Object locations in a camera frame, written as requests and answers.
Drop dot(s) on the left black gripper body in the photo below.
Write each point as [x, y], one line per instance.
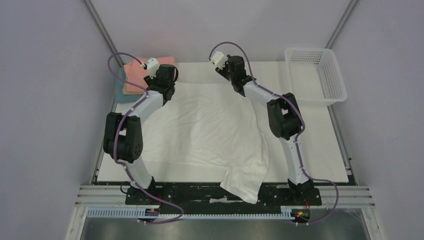
[149, 81]

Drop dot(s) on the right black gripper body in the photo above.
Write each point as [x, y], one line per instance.
[224, 71]

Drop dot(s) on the white t shirt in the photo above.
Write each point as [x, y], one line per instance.
[207, 133]

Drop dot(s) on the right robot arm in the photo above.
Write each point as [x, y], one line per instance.
[283, 114]

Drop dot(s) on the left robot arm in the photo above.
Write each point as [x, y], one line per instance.
[123, 137]

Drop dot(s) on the folded pink t shirt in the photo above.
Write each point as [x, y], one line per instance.
[135, 73]

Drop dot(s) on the folded blue t shirt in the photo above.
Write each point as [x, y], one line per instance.
[122, 98]

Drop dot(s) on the white plastic basket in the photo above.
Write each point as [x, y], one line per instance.
[315, 76]

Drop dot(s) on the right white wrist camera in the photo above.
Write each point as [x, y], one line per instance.
[218, 59]

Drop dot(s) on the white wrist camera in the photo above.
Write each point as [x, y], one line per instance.
[151, 66]
[218, 59]

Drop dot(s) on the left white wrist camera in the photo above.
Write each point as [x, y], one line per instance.
[151, 66]

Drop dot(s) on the white slotted cable duct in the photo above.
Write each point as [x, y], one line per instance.
[146, 214]

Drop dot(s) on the aluminium frame rail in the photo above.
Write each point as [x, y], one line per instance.
[349, 197]

